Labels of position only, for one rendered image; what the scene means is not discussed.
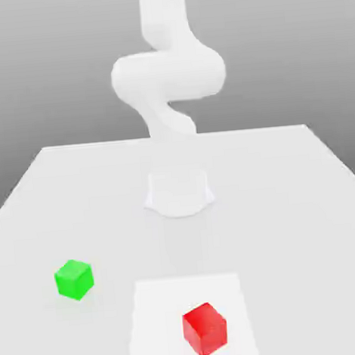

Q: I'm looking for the small green cube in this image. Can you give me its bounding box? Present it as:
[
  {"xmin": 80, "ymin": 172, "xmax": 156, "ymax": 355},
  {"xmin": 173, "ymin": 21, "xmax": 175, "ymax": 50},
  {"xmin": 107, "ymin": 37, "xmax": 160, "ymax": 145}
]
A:
[{"xmin": 52, "ymin": 257, "xmax": 97, "ymax": 304}]

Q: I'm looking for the small red cube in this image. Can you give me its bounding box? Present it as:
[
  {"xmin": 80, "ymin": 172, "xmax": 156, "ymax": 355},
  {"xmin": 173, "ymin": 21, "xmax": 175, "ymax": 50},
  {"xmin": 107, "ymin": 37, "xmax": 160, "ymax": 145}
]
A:
[{"xmin": 181, "ymin": 300, "xmax": 230, "ymax": 355}]

